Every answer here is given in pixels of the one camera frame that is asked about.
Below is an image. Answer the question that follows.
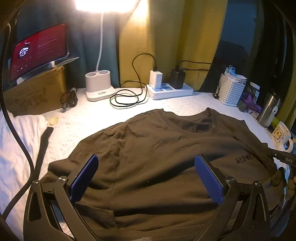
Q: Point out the cardboard box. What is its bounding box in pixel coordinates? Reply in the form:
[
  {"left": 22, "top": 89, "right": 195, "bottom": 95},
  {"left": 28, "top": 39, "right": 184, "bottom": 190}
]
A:
[{"left": 4, "top": 66, "right": 66, "bottom": 116}]

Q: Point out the white charger plug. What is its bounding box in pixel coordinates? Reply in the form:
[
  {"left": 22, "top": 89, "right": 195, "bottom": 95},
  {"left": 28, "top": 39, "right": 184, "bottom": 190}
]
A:
[{"left": 149, "top": 70, "right": 163, "bottom": 89}]

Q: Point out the black charger cable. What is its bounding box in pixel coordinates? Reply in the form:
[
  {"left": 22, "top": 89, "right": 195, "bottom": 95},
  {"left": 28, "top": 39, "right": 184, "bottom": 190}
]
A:
[{"left": 109, "top": 53, "right": 159, "bottom": 108}]

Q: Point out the black braided cable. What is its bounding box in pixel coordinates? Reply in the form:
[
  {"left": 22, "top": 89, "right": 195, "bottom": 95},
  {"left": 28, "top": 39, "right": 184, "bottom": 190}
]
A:
[{"left": 0, "top": 22, "right": 35, "bottom": 220}]

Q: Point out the white power strip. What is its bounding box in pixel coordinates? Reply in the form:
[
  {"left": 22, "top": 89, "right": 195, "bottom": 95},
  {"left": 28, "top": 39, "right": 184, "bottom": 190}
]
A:
[{"left": 147, "top": 83, "right": 194, "bottom": 100}]

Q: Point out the white desk lamp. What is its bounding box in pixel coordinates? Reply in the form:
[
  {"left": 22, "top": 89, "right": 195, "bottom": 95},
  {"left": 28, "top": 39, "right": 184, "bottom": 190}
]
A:
[{"left": 74, "top": 1, "right": 139, "bottom": 101}]

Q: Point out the brown t-shirt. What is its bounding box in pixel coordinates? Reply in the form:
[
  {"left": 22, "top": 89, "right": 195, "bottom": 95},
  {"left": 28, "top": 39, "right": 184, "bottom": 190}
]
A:
[{"left": 41, "top": 108, "right": 286, "bottom": 240}]

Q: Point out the purple cloth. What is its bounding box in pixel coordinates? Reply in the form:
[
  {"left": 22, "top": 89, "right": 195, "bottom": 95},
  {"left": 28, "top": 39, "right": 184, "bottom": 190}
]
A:
[{"left": 240, "top": 93, "right": 262, "bottom": 113}]

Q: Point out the tablet with red screen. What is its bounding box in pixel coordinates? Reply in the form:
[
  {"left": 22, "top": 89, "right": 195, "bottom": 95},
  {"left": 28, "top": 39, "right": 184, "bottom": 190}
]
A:
[{"left": 9, "top": 23, "right": 69, "bottom": 83}]

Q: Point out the yellow curtain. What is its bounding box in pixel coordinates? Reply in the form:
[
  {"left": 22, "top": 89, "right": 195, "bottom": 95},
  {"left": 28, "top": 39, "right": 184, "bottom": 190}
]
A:
[{"left": 117, "top": 1, "right": 228, "bottom": 90}]

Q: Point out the black charger plug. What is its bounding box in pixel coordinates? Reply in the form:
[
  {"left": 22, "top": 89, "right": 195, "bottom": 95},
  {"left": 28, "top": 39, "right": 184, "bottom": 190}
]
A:
[{"left": 170, "top": 69, "right": 186, "bottom": 89}]

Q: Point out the coiled black cable bundle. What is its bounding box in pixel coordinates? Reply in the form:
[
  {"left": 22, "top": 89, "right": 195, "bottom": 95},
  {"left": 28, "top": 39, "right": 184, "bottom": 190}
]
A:
[{"left": 60, "top": 87, "right": 79, "bottom": 110}]

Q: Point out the black strap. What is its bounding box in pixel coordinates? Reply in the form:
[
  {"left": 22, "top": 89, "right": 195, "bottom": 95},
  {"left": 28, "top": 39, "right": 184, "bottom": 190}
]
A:
[{"left": 33, "top": 126, "right": 54, "bottom": 180}]

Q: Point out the white bear mug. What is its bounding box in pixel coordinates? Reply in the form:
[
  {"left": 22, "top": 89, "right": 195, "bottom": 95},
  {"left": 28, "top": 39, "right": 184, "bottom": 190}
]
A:
[{"left": 271, "top": 121, "right": 293, "bottom": 153}]

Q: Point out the white plastic basket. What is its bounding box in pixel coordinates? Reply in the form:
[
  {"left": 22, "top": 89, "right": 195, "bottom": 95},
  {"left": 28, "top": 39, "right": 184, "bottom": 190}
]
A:
[{"left": 217, "top": 66, "right": 247, "bottom": 106}]

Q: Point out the steel thermos bottle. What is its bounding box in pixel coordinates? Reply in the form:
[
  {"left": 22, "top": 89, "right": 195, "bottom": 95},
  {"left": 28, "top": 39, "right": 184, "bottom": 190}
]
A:
[{"left": 257, "top": 91, "right": 282, "bottom": 128}]

